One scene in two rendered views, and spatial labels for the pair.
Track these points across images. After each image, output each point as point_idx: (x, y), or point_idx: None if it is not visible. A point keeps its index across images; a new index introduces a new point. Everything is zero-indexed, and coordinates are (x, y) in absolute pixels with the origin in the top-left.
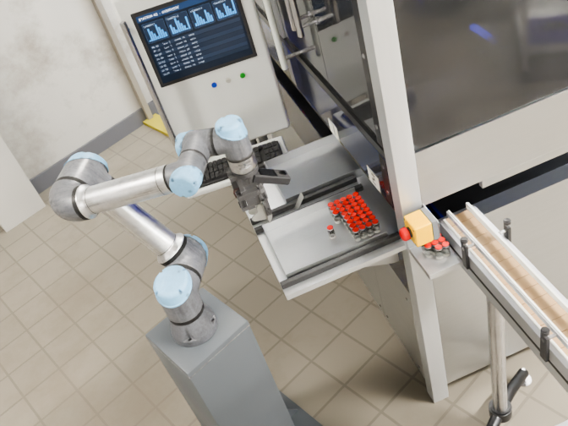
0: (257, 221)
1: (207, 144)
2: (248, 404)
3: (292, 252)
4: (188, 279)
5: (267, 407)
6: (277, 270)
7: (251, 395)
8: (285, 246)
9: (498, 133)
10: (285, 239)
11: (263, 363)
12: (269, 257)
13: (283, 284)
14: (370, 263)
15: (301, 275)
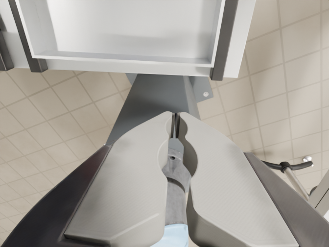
0: (7, 56)
1: None
2: (194, 103)
3: (136, 18)
4: (170, 236)
5: (187, 82)
6: (168, 68)
7: (192, 100)
8: (109, 27)
9: None
10: (87, 18)
11: (186, 89)
12: (123, 69)
13: (222, 76)
14: None
15: (226, 33)
